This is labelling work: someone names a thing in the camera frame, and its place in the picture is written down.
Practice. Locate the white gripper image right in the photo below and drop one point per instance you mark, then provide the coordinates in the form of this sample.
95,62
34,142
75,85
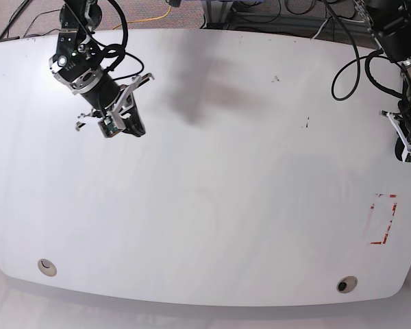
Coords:
402,126

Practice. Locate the red tape rectangle marking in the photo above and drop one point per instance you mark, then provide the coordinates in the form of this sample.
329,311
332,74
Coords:
381,217

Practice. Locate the table cable grommet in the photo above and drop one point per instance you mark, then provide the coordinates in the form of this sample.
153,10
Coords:
347,284
47,267

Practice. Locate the black cable image left arm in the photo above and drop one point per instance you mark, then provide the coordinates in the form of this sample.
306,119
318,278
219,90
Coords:
117,51

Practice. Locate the black cable image right arm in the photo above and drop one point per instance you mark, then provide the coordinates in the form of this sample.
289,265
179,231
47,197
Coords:
367,63

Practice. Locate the left table cable grommet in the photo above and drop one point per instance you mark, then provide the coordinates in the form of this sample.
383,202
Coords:
47,267

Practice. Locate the right table cable grommet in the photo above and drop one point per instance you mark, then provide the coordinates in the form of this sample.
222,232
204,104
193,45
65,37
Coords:
347,284

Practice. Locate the black cable image arm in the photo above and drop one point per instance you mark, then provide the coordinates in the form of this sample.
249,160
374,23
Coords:
367,63
117,51

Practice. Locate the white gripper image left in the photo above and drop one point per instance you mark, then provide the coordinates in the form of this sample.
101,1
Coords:
121,116

